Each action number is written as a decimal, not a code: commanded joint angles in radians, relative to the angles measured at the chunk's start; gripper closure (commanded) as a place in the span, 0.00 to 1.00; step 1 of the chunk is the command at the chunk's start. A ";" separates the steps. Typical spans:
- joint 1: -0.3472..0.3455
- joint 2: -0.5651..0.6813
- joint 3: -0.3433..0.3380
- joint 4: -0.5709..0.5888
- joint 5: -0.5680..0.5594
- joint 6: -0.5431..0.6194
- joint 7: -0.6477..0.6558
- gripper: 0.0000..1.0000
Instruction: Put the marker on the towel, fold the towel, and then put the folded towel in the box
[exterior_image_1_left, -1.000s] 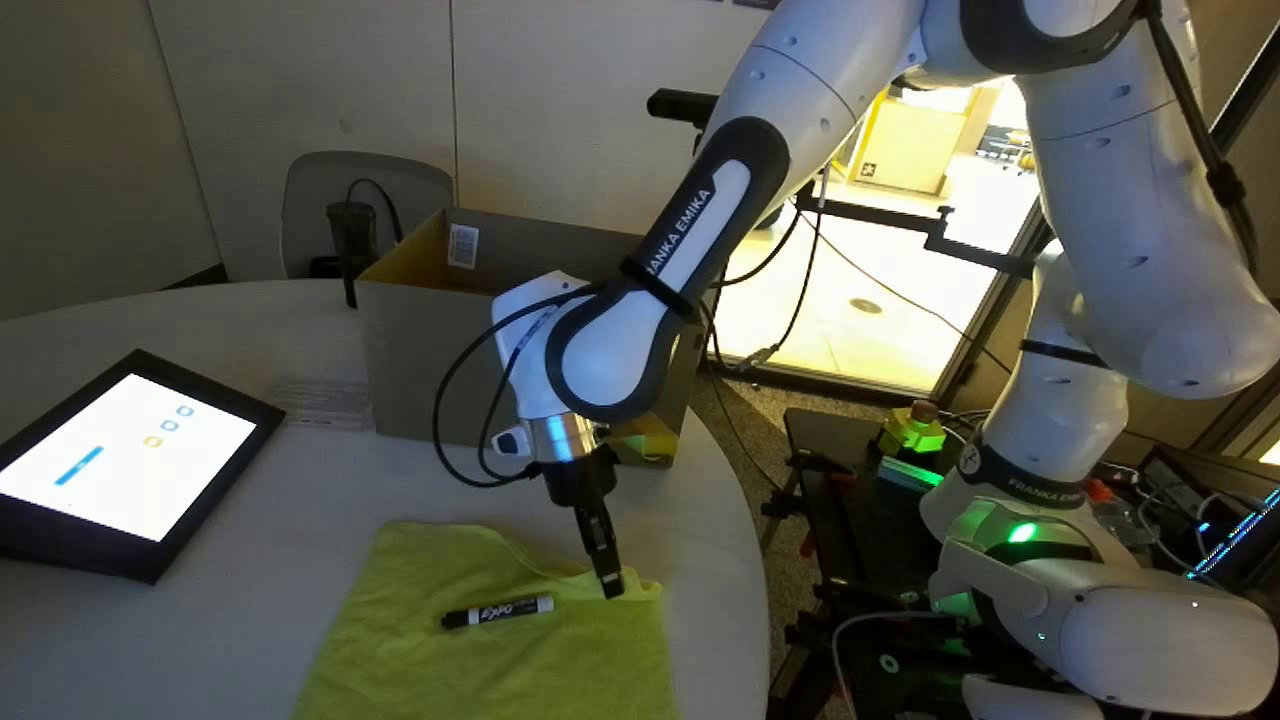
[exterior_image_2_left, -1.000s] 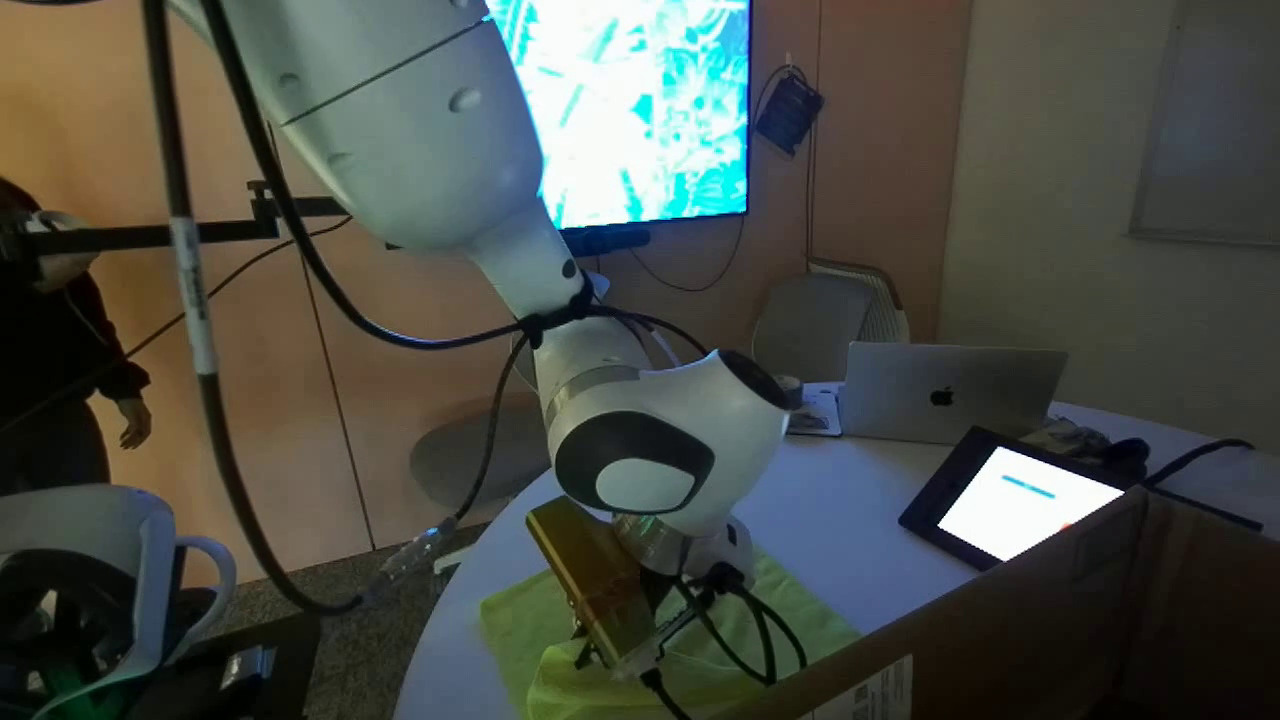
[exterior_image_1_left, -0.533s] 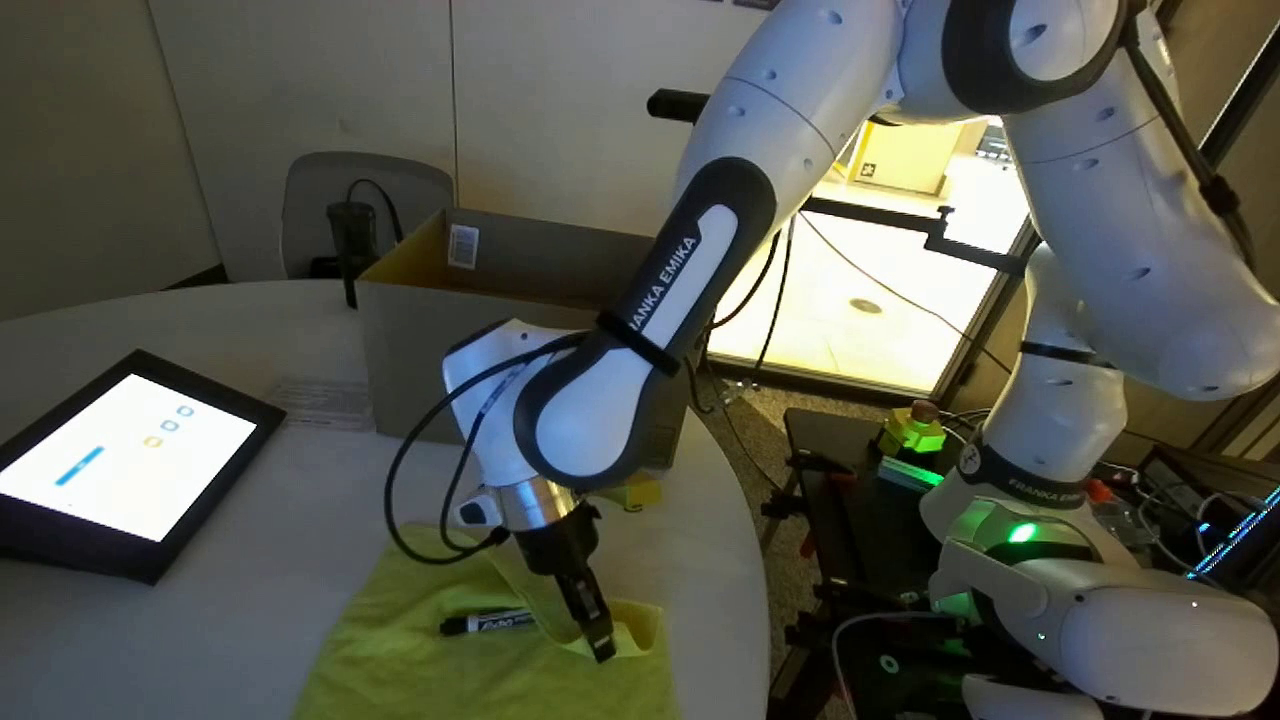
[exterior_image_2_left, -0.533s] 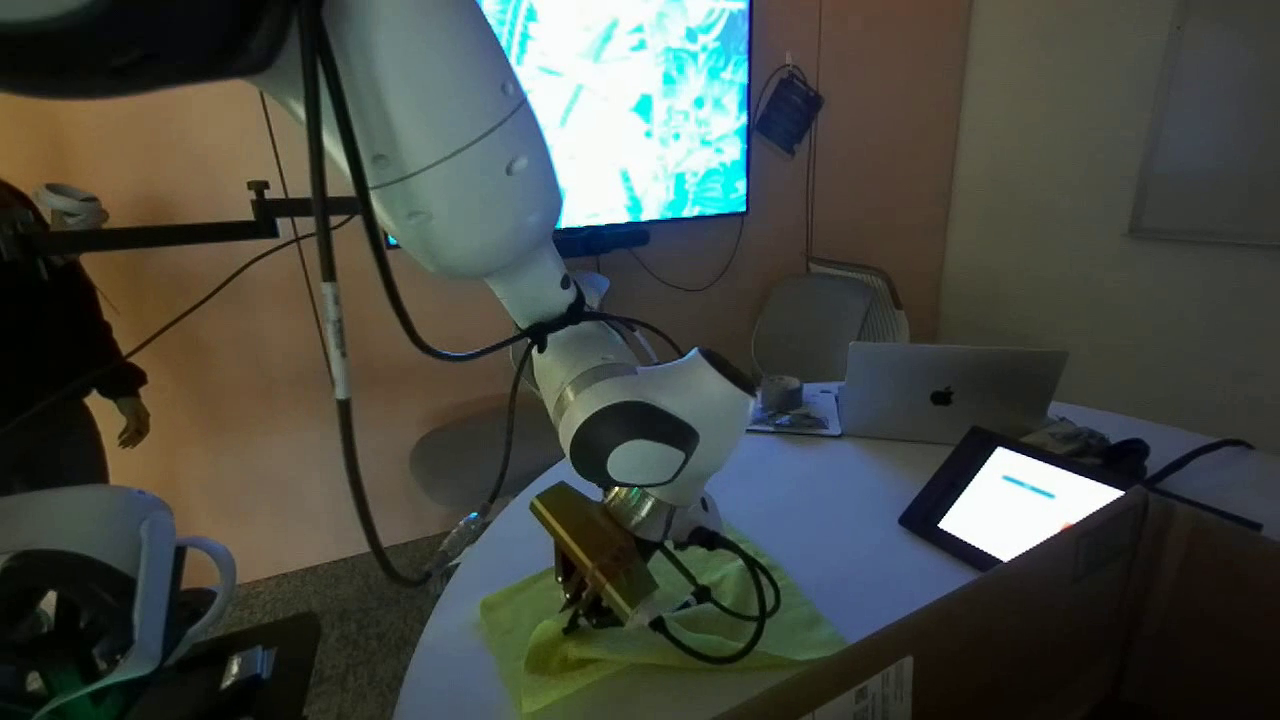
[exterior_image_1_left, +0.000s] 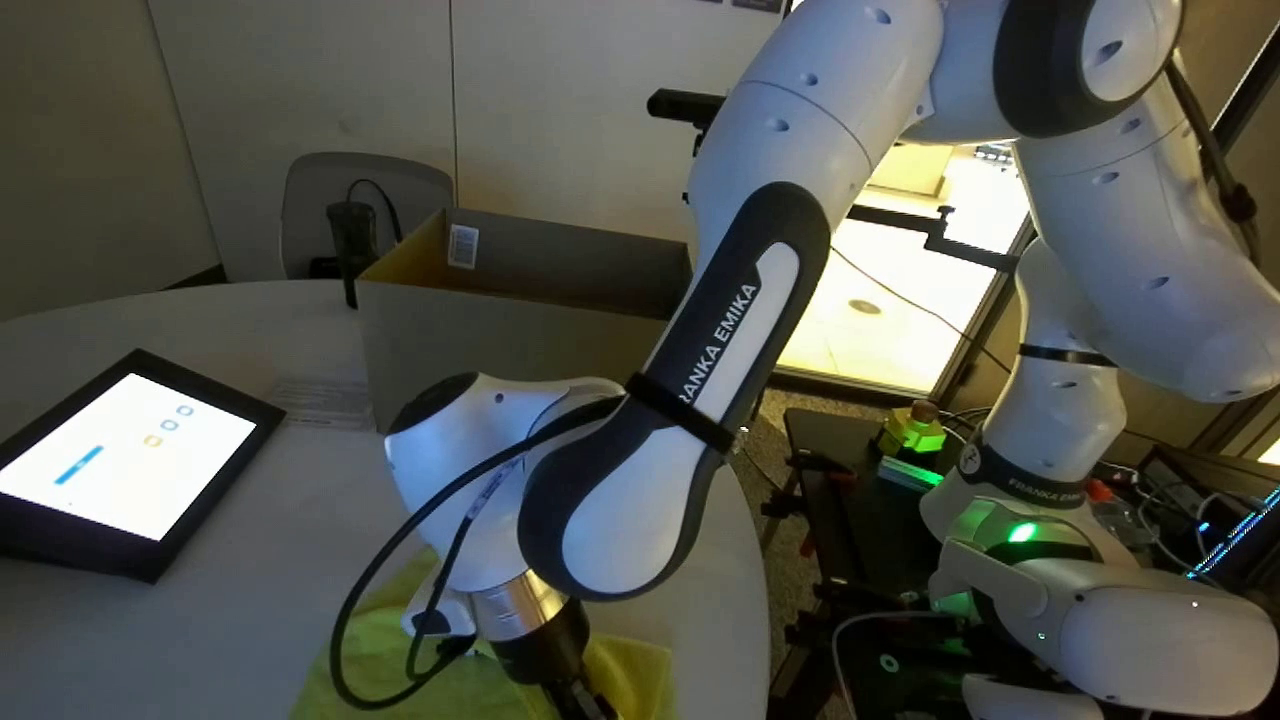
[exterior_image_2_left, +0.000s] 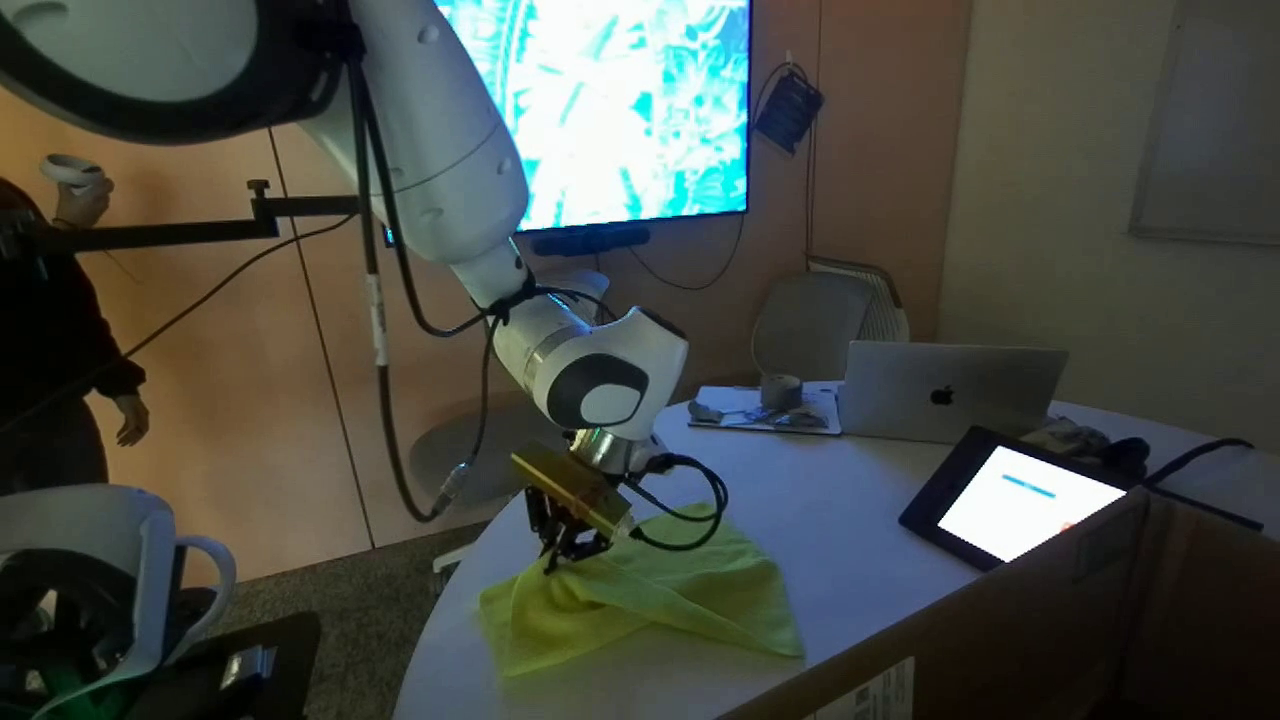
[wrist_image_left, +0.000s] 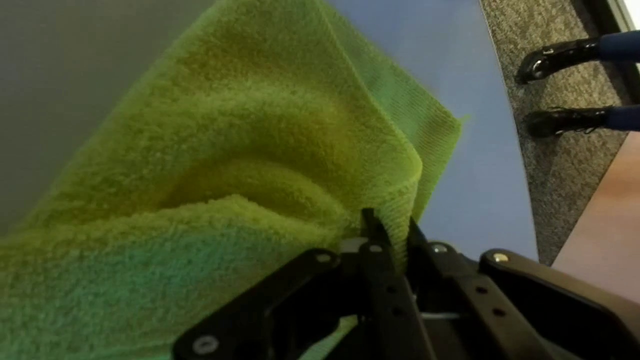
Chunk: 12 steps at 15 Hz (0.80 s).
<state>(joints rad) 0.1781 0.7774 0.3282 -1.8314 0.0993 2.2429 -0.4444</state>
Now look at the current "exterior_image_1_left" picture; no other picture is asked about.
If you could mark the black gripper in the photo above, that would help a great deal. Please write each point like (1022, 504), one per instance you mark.
(554, 672)

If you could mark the green microfibre towel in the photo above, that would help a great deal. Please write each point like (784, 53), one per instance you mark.
(385, 672)

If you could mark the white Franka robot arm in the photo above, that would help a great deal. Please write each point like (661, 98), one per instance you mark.
(801, 132)

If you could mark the brown cardboard box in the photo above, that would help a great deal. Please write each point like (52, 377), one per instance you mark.
(535, 272)

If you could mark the green lit controller box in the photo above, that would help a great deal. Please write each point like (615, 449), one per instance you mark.
(914, 447)

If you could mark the black tablet with lit screen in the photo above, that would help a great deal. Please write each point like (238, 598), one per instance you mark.
(124, 453)

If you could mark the black webcam on stand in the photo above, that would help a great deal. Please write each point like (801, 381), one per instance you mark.
(355, 234)

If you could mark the bright white desk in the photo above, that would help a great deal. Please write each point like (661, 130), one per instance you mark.
(895, 323)

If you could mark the grey padded chair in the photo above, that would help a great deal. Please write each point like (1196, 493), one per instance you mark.
(312, 212)

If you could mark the black camera on pole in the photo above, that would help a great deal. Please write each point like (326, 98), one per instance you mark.
(680, 106)

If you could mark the black metal bracket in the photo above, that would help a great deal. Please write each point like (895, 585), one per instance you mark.
(965, 251)

